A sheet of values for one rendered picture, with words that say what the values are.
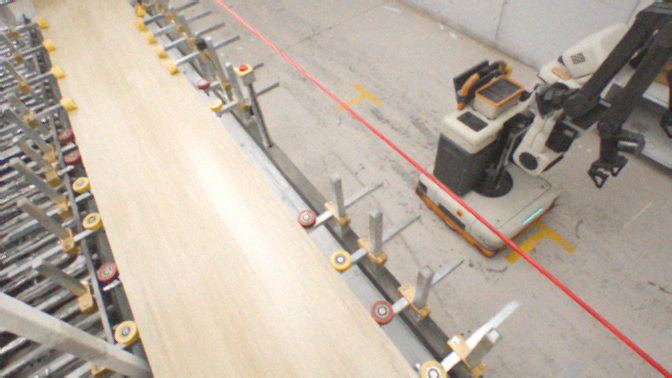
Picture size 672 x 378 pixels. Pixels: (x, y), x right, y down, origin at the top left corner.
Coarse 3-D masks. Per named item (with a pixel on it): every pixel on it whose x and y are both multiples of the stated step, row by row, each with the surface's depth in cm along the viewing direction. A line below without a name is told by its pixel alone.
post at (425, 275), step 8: (424, 272) 114; (432, 272) 114; (424, 280) 115; (432, 280) 118; (416, 288) 125; (424, 288) 119; (416, 296) 129; (424, 296) 126; (416, 304) 134; (424, 304) 135
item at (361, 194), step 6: (378, 180) 174; (372, 186) 172; (378, 186) 173; (360, 192) 171; (366, 192) 170; (348, 198) 169; (354, 198) 169; (360, 198) 170; (348, 204) 167; (324, 216) 165; (330, 216) 165; (318, 222) 163; (324, 222) 165; (312, 228) 162
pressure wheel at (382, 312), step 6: (378, 300) 131; (384, 300) 130; (372, 306) 130; (378, 306) 130; (384, 306) 129; (390, 306) 129; (372, 312) 128; (378, 312) 128; (384, 312) 128; (390, 312) 128; (378, 318) 127; (384, 318) 127; (390, 318) 127; (384, 324) 128
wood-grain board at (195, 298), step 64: (64, 0) 335; (64, 64) 261; (128, 64) 251; (128, 128) 208; (192, 128) 201; (128, 192) 177; (192, 192) 173; (256, 192) 168; (128, 256) 155; (192, 256) 151; (256, 256) 148; (320, 256) 145; (192, 320) 134; (256, 320) 132; (320, 320) 129
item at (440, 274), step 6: (456, 258) 146; (462, 258) 146; (450, 264) 145; (456, 264) 145; (438, 270) 144; (444, 270) 144; (450, 270) 144; (438, 276) 143; (444, 276) 143; (432, 282) 141; (402, 300) 138; (396, 306) 137; (402, 306) 137; (396, 312) 136; (378, 324) 136
